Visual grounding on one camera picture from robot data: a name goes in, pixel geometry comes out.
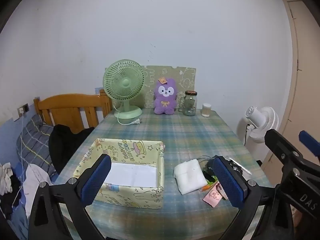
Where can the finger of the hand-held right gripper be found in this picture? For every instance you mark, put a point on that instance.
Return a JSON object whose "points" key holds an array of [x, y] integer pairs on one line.
{"points": [[310, 140], [277, 145]]}

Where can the dark cloth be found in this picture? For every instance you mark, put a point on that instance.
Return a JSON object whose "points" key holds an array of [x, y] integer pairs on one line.
{"points": [[10, 202]]}

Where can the wooden bed headboard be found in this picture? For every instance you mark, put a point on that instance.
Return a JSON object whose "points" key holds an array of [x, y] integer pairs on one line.
{"points": [[70, 102]]}

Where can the glass jar mug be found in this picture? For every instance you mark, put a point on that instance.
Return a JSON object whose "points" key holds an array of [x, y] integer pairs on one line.
{"points": [[190, 105]]}

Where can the green orange sponge pack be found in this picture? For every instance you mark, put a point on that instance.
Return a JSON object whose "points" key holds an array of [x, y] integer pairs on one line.
{"points": [[208, 177]]}

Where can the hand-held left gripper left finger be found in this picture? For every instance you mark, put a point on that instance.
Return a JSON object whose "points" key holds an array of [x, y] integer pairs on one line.
{"points": [[96, 180]]}

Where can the purple plush toy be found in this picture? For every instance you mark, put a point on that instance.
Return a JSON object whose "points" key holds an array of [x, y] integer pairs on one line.
{"points": [[165, 100]]}

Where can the beige door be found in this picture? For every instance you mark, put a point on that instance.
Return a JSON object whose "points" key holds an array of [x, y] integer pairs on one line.
{"points": [[307, 80]]}

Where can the white standing fan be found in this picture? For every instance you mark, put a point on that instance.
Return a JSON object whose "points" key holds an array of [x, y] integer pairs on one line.
{"points": [[260, 122]]}

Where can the clear plastic package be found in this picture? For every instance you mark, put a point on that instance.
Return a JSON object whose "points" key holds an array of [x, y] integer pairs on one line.
{"points": [[233, 161]]}

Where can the black garment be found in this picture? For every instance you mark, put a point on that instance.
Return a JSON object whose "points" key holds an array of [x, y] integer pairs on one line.
{"points": [[65, 142]]}

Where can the yellow printed storage box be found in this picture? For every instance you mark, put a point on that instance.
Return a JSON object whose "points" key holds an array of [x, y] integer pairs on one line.
{"points": [[135, 150]]}

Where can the white towel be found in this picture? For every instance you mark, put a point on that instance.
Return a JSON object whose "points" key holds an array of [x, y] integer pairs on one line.
{"points": [[190, 175]]}

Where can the pink tissue pack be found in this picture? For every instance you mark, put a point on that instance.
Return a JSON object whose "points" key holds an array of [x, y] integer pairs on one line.
{"points": [[212, 196]]}

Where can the pale lavender cloth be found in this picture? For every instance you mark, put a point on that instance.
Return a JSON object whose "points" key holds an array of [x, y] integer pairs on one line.
{"points": [[32, 177]]}

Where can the white grey cloth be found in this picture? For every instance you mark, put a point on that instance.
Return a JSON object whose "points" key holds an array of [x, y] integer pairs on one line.
{"points": [[5, 177]]}

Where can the plaid pillow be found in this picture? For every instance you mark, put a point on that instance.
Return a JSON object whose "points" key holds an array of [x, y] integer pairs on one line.
{"points": [[32, 142]]}

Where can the green desk fan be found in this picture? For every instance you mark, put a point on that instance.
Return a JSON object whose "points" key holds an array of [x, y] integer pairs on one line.
{"points": [[124, 82]]}

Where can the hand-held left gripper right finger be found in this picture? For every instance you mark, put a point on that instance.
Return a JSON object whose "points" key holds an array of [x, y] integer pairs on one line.
{"points": [[228, 182]]}

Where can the wall socket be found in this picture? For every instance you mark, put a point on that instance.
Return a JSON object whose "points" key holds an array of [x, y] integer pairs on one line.
{"points": [[23, 108]]}

